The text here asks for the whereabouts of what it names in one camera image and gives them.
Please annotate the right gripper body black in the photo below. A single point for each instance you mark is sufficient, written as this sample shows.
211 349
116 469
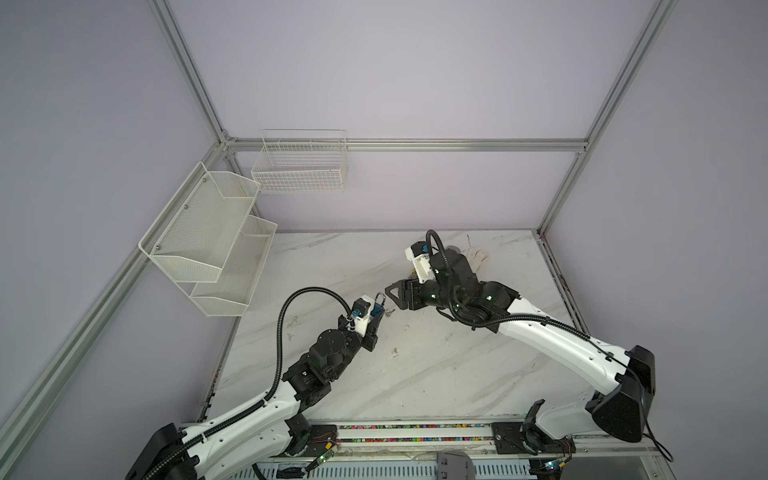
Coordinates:
432 296

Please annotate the white wire basket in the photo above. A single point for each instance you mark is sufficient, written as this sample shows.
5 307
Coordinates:
301 161

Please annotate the white work glove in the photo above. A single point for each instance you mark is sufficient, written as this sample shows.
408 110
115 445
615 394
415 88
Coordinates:
476 257

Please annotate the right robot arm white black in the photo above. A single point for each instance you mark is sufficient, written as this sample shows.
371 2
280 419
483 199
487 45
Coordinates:
621 381

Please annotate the aluminium frame rail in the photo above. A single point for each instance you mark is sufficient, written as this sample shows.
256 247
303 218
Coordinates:
422 145

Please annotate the grey box at front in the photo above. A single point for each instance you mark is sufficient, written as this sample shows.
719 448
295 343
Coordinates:
454 465

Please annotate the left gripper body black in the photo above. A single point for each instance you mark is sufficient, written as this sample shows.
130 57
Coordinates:
353 344

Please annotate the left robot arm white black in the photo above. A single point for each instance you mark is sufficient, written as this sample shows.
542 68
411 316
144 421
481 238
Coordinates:
263 427

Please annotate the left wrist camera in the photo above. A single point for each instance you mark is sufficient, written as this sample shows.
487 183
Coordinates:
361 314

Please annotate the white mesh two-tier shelf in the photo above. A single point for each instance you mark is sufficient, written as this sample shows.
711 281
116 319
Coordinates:
209 242

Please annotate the blue padlock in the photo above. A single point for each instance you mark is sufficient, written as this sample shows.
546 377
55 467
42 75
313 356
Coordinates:
378 308

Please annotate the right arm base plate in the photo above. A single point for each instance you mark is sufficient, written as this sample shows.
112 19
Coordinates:
517 438

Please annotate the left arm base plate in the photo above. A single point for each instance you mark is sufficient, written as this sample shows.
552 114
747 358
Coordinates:
311 442

